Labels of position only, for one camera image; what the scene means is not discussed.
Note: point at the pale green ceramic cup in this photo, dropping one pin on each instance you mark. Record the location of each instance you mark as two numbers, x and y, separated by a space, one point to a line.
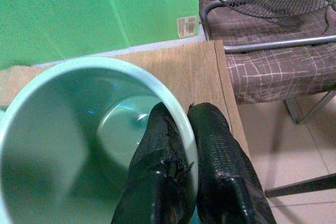
65 140

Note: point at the brown patterned cushioned chair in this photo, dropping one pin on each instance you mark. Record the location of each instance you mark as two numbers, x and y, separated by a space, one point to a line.
278 58

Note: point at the beige shipping label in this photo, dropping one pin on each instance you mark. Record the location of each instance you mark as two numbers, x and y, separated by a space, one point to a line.
187 26

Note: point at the green cardboard box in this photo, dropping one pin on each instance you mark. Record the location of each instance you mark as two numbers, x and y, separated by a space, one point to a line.
92 11

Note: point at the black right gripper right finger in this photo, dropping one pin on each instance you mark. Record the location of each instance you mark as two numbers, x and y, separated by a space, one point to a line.
223 166

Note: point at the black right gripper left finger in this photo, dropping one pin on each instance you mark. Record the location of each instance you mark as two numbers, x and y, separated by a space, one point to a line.
155 161

